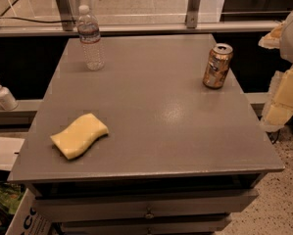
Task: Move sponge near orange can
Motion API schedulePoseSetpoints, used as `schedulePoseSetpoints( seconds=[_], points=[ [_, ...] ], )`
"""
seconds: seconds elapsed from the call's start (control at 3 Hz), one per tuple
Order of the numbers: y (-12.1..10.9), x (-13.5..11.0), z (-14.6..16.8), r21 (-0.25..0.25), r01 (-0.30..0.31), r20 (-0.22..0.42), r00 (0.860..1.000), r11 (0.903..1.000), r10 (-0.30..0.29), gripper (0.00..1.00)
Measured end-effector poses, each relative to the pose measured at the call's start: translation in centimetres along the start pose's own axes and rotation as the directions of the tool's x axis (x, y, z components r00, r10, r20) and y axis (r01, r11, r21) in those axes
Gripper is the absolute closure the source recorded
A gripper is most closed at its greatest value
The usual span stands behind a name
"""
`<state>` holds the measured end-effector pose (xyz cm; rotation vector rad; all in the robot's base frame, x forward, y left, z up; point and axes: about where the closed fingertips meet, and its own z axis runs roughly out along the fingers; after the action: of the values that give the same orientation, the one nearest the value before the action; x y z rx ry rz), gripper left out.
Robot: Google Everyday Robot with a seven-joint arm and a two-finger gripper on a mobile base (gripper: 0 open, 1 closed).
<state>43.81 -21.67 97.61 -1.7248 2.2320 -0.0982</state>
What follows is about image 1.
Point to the grey drawer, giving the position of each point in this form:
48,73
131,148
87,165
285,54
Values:
169,225
145,206

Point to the yellow sponge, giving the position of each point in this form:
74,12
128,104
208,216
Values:
79,136

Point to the metal railing frame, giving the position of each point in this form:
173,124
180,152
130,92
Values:
58,17

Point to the lower grey drawer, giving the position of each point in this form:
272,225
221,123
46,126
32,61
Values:
169,225

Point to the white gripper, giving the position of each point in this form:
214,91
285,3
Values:
279,105

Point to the upper grey drawer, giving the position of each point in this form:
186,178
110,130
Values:
145,206

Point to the white cardboard box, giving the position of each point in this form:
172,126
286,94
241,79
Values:
28,221

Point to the clear plastic water bottle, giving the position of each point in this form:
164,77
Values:
90,38

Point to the white pump dispenser bottle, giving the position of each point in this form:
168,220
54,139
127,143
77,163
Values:
7,100

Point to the orange soda can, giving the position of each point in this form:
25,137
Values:
218,65

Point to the white paper sheet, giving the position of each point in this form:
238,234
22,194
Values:
9,149

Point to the green snack bag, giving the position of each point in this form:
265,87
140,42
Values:
10,199

